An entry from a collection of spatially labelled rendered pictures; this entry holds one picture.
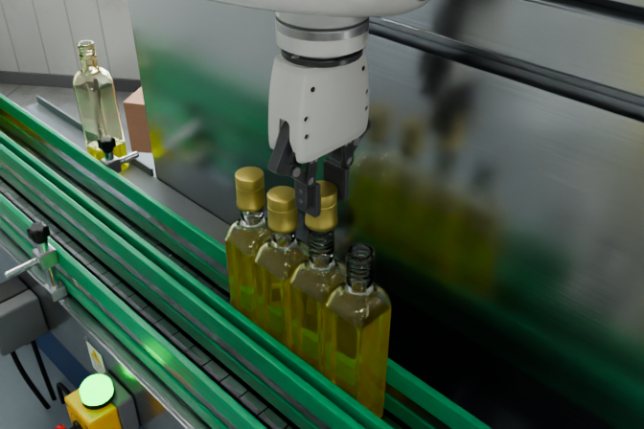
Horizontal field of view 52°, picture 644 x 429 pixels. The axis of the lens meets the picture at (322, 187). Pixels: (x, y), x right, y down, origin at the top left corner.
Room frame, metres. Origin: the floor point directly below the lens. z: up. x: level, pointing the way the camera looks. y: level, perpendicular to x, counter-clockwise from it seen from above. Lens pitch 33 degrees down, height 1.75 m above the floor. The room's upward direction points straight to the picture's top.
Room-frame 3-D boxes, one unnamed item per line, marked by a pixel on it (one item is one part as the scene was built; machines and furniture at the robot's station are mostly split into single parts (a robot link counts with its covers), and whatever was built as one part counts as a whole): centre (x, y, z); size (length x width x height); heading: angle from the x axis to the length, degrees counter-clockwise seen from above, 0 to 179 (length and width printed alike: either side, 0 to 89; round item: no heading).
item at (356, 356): (0.54, -0.04, 1.16); 0.06 x 0.06 x 0.21; 45
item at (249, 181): (0.66, 0.09, 1.31); 0.04 x 0.04 x 0.04
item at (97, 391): (0.62, 0.31, 1.01); 0.04 x 0.04 x 0.03
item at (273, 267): (0.62, 0.04, 1.16); 0.06 x 0.06 x 0.21; 46
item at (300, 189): (0.56, 0.02, 1.38); 0.03 x 0.03 x 0.07; 45
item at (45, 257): (0.75, 0.42, 1.11); 0.07 x 0.04 x 0.13; 136
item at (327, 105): (0.58, 0.00, 1.47); 0.10 x 0.07 x 0.11; 135
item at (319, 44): (0.58, 0.00, 1.53); 0.09 x 0.08 x 0.03; 135
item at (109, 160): (1.04, 0.36, 1.11); 0.07 x 0.04 x 0.13; 136
